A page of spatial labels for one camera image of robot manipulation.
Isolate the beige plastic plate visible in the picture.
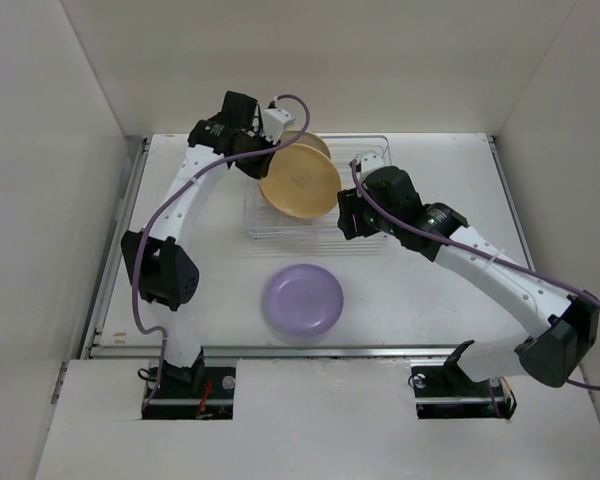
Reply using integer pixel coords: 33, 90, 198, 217
280, 130, 331, 159

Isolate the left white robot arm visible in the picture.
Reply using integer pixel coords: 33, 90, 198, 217
121, 91, 295, 397

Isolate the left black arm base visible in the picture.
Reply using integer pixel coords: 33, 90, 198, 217
138, 365, 237, 421

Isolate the purple plastic plate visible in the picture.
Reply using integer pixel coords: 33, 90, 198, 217
262, 263, 344, 338

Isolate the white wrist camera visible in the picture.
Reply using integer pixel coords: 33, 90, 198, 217
354, 151, 385, 177
261, 107, 295, 143

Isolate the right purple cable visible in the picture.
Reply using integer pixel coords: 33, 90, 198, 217
348, 158, 600, 419

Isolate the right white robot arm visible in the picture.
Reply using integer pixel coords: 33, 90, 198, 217
338, 160, 600, 394

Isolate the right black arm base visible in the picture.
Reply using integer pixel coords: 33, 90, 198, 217
408, 365, 518, 420

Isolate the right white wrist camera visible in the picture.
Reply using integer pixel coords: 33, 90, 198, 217
354, 151, 385, 177

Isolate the yellow plastic plate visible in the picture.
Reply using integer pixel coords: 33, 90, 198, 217
259, 144, 342, 219

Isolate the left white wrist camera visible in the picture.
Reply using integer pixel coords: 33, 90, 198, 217
261, 107, 295, 143

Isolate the white wire dish rack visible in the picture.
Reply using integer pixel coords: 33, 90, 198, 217
242, 133, 401, 242

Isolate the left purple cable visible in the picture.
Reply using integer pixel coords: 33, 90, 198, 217
131, 93, 312, 416

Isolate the purple cable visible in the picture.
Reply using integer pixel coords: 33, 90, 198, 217
348, 158, 600, 419
131, 93, 312, 416

